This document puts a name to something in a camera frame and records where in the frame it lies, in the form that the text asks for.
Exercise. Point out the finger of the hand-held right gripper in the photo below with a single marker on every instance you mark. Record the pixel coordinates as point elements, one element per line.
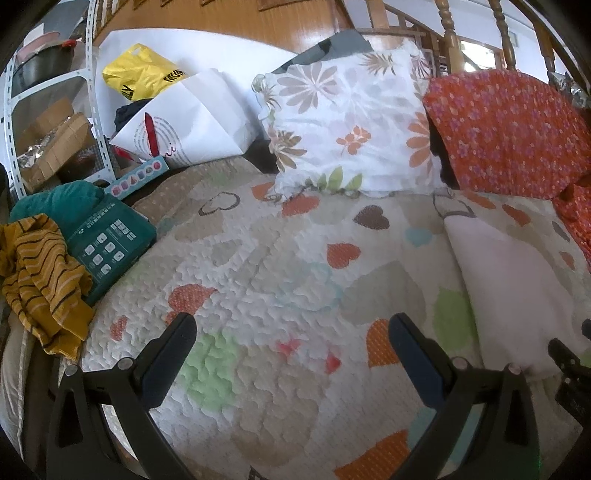
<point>571,397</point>
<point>565,355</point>

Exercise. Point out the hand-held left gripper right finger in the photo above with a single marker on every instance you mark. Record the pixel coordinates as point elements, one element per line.
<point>418,360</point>

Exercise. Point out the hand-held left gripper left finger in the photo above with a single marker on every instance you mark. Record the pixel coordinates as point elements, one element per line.
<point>166,355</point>

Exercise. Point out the white small garment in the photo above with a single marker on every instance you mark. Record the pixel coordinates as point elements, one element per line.
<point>508,286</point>

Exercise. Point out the teal cardboard box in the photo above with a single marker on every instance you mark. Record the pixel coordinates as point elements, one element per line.
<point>111,240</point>

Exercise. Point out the orange floral cloth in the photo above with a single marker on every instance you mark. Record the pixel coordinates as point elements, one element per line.
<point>575,221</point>

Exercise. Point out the heart print quilt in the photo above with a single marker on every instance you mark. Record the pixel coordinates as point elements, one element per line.
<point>286,277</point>

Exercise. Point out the mustard striped garment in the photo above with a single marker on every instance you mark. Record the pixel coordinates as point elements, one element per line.
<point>41,281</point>

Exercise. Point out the long pastel box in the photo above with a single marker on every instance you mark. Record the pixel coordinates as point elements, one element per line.
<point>136,177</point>

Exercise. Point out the teal cloth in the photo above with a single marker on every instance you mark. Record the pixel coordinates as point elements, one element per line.
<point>60,201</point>

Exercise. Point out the orange floral cushion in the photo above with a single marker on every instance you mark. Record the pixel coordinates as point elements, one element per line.
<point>503,134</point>

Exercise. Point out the white paper bag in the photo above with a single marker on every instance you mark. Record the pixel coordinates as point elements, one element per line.
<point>194,124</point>

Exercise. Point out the dark cloth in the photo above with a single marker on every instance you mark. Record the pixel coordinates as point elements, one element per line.
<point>131,117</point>

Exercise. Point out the white floral pillow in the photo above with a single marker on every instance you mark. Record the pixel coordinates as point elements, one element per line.
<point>351,124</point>

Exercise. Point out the brown cardboard box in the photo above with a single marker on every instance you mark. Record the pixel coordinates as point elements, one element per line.
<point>51,138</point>

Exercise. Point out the crumpled silver foil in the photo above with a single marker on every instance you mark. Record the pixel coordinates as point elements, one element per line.
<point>570,87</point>

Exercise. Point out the white metal rack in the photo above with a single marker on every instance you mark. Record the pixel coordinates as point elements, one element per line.
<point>92,83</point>

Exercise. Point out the yellow plastic bag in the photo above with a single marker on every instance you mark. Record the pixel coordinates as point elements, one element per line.
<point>138,74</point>

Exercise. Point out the dark metal pot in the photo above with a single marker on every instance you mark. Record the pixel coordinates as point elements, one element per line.
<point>44,60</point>

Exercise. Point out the dark grey pillow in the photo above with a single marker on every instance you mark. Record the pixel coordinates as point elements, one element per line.
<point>332,50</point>

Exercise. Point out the wooden bed post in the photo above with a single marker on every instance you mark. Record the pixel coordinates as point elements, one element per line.
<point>448,32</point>
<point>504,32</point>

